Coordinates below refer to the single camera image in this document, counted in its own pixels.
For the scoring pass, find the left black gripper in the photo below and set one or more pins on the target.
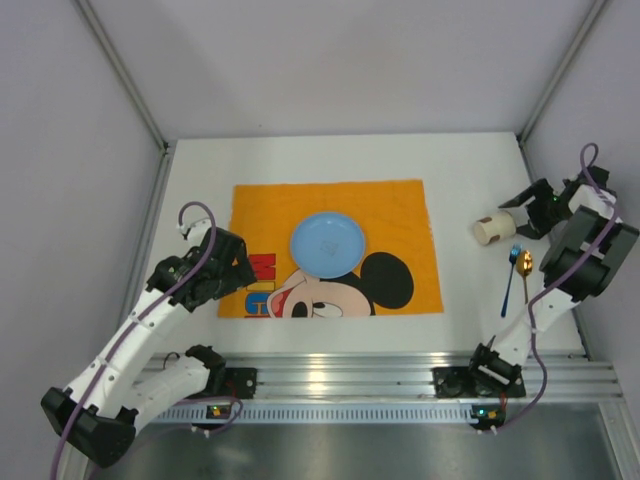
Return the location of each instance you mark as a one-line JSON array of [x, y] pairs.
[[234, 261]]

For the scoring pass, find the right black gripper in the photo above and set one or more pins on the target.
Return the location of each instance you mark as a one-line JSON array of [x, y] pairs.
[[538, 211]]

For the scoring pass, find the paper cup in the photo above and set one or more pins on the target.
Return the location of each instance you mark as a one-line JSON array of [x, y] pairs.
[[494, 228]]

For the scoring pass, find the blue metallic fork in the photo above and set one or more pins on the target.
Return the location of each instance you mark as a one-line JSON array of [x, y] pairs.
[[514, 253]]

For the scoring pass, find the blue plastic plate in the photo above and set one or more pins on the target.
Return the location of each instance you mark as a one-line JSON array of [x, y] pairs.
[[327, 245]]

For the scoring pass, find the orange cartoon mouse placemat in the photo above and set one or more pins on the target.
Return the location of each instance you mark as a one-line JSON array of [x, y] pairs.
[[396, 275]]

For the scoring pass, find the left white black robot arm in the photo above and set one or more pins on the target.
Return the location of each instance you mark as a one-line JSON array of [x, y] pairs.
[[101, 411]]

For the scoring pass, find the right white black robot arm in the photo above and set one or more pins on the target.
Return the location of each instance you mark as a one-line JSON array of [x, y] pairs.
[[580, 263]]

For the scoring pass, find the gold spoon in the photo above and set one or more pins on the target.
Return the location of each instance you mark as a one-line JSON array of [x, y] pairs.
[[524, 267]]

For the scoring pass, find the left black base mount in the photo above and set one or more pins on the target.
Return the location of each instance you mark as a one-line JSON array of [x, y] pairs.
[[239, 382]]

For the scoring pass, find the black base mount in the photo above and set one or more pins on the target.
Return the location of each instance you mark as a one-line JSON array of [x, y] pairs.
[[461, 382], [239, 382]]

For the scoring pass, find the slotted cable duct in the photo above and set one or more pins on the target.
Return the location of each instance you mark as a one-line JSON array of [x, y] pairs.
[[325, 413]]

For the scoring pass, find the aluminium rail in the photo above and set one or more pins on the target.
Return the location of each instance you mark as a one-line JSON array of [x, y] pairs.
[[407, 376]]

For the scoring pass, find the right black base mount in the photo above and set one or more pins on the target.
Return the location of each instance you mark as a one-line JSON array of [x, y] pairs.
[[461, 382]]

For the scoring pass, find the right aluminium frame post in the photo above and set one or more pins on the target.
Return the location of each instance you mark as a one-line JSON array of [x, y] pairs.
[[570, 54]]

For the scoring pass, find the aluminium frame post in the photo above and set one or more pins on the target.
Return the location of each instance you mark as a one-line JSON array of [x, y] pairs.
[[91, 19], [570, 54]]

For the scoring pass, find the left aluminium frame post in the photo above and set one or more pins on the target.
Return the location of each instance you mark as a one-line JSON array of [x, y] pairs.
[[91, 19]]

